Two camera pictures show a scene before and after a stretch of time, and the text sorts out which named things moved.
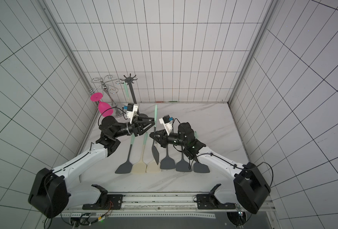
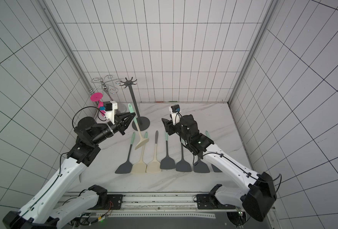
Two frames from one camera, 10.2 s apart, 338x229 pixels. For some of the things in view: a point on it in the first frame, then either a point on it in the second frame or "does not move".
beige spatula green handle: [140, 167] does not move
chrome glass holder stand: [117, 112] does not move
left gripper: [138, 124] -> [121, 121]
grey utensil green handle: [167, 162] does not move
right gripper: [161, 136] -> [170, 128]
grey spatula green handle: [126, 167] does not move
